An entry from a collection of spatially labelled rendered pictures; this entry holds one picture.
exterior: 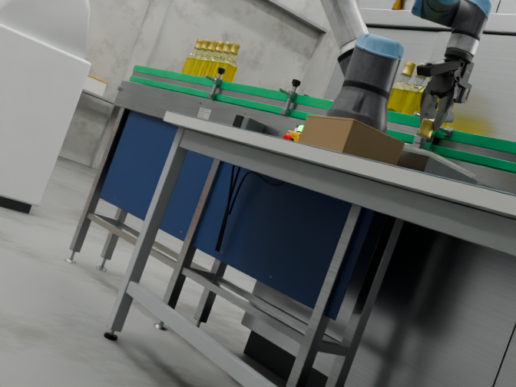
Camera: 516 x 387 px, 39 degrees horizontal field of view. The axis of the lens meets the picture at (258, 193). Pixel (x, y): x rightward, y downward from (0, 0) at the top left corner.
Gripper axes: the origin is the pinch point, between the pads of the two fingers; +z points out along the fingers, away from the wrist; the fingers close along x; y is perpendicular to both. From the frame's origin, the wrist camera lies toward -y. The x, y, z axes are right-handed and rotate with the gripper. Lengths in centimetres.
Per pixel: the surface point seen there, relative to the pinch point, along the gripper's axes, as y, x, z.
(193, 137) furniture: -22, 67, 22
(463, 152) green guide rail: 22.6, 3.2, 1.2
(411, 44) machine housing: 42, 54, -36
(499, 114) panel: 38.8, 7.5, -15.1
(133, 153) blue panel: 15, 161, 34
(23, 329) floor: -52, 71, 92
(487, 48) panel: 39, 20, -35
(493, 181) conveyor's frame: 20.7, -10.3, 7.5
